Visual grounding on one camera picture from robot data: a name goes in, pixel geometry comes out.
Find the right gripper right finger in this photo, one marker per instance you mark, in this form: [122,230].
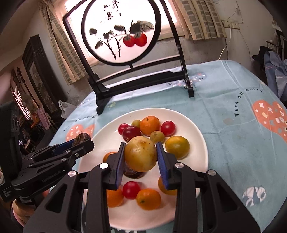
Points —
[222,210]

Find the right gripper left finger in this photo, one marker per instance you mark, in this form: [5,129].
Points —
[60,211]

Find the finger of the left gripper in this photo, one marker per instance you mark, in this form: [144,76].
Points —
[64,146]
[46,164]

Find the orange mandarin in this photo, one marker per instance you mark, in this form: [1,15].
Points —
[148,199]

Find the dark red plum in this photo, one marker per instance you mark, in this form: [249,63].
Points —
[130,132]

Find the yellow passion fruit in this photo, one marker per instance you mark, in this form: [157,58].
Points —
[140,154]

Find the large green-orange citrus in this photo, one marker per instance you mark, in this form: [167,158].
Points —
[178,146]

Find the small yellow-green kumquat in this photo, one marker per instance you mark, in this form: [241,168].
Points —
[136,123]

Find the small orange round citrus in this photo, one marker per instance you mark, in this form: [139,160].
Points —
[149,124]

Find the small green kumquat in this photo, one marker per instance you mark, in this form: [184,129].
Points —
[157,136]

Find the small red cherry tomato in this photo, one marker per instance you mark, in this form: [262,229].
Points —
[168,128]

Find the dark chestnut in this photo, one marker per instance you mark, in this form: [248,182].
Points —
[80,138]

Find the large orange tangerine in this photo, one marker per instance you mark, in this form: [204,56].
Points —
[114,198]

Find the small orange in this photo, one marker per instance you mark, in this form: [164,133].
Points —
[107,155]

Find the person's left hand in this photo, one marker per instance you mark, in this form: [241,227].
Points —
[22,212]

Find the white plastic bag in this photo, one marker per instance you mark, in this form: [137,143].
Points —
[66,109]

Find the black framed round screen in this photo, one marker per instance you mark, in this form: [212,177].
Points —
[121,33]

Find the left beige curtain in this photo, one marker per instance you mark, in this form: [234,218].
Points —
[65,54]

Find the beige curtain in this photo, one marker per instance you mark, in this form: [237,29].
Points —
[199,19]
[65,54]

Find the blue clothes pile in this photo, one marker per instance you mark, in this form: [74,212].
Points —
[275,70]

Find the right beige curtain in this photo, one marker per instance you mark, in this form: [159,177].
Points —
[199,19]

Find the dark framed wall painting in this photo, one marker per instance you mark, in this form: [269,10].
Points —
[42,77]

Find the wall power socket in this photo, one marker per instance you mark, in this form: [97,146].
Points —
[230,23]

